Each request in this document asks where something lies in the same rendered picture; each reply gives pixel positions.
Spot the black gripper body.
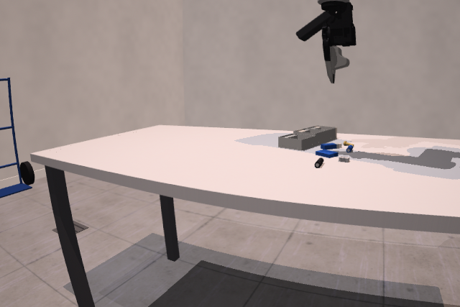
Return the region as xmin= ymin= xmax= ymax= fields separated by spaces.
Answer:
xmin=321 ymin=1 xmax=356 ymax=47

